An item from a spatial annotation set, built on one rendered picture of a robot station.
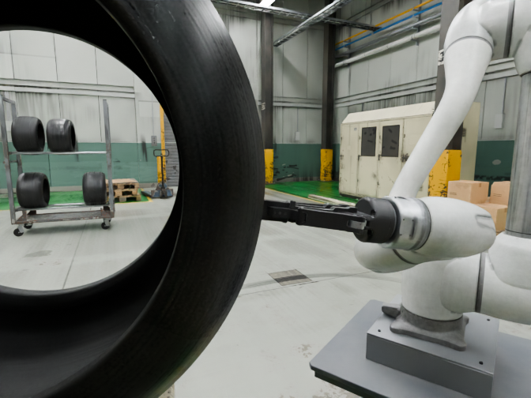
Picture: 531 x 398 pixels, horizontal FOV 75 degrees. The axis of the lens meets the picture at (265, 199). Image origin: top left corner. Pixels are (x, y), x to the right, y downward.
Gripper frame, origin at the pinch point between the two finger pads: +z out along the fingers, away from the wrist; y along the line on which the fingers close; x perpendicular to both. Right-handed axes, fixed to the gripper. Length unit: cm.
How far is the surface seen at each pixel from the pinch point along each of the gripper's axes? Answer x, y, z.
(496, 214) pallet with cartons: 21, -301, -398
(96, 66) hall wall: -206, -1074, 253
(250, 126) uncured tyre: -10.3, 15.7, 7.2
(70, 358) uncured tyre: 25.3, -3.1, 25.5
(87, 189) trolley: 70, -498, 130
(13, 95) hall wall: -85, -1040, 441
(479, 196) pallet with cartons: 1, -341, -407
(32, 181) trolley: 66, -496, 199
